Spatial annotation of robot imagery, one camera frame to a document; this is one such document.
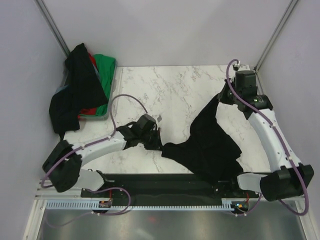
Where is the white slotted cable duct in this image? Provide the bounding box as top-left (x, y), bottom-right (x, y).
top-left (45, 199), bottom-right (250, 212)

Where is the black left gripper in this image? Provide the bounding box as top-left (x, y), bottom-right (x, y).
top-left (139, 126), bottom-right (164, 151)

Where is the right aluminium frame post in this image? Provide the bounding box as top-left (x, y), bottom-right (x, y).
top-left (253, 0), bottom-right (300, 73)

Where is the aluminium frame post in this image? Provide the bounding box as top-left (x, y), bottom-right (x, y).
top-left (253, 0), bottom-right (300, 73)
top-left (35, 0), bottom-right (70, 57)

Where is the aluminium front rail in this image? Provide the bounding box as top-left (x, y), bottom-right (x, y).
top-left (34, 178), bottom-right (308, 201)

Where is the green t shirt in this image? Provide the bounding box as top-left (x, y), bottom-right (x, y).
top-left (93, 54), bottom-right (116, 117)

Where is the left aluminium frame post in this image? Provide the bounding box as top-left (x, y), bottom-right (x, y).
top-left (35, 0), bottom-right (70, 57)

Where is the clear plastic bin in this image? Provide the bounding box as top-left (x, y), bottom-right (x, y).
top-left (49, 54), bottom-right (116, 125)

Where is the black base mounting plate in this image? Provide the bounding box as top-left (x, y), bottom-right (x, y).
top-left (80, 172), bottom-right (261, 207)

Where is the black t shirt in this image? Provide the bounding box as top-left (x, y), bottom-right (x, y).
top-left (49, 43), bottom-right (107, 140)
top-left (161, 96), bottom-right (244, 185)

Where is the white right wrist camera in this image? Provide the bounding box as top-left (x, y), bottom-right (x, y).
top-left (232, 61), bottom-right (250, 72)

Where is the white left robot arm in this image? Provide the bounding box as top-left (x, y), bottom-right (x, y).
top-left (42, 114), bottom-right (162, 197)

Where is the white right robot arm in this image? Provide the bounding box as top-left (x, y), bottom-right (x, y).
top-left (218, 70), bottom-right (314, 202)

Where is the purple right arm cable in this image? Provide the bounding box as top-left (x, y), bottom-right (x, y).
top-left (225, 58), bottom-right (309, 217)

